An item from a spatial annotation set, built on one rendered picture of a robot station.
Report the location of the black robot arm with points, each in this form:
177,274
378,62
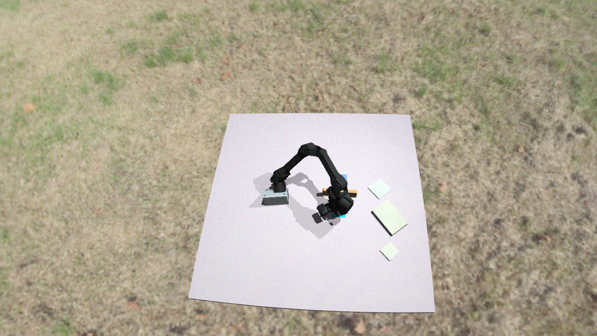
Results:
338,182

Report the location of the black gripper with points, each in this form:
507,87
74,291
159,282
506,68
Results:
327,208

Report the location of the tan wooden bar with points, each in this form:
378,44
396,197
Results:
352,193

